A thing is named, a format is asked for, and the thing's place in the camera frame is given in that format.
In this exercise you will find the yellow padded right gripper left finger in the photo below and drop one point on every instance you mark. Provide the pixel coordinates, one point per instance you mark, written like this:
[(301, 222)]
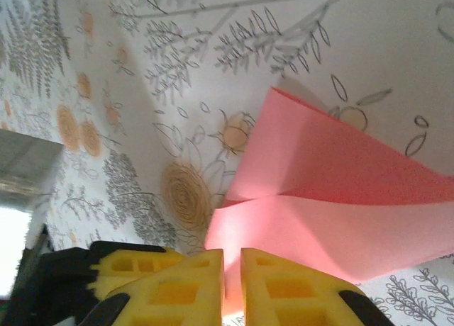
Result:
[(170, 297)]

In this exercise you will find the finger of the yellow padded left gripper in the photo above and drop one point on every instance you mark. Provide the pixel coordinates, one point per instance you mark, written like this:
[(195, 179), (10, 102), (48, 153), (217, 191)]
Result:
[(134, 265)]

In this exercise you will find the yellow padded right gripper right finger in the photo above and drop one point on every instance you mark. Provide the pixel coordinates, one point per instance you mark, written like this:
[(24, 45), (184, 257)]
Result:
[(291, 297)]

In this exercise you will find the pink cloth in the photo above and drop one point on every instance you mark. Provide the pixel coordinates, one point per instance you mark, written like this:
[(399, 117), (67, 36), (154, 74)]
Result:
[(319, 216)]

